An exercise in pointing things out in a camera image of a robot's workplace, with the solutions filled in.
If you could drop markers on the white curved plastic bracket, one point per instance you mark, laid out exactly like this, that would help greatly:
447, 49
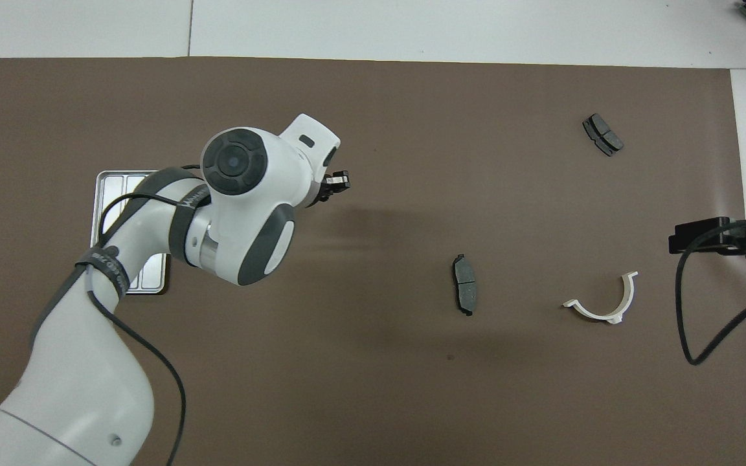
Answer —
596, 313

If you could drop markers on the silver metal tray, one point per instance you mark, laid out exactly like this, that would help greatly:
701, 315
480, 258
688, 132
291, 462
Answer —
114, 184

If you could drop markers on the long dark grey brake pad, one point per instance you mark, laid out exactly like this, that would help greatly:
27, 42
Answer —
465, 288

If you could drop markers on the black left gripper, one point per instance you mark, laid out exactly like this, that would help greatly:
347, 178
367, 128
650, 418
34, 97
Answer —
321, 191

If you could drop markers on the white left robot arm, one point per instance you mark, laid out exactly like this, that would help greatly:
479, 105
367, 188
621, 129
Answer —
75, 388

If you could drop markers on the brown table mat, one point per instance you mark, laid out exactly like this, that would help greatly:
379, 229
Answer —
412, 388

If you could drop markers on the short dark grey brake pad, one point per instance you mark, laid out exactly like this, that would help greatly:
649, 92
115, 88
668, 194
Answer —
603, 134

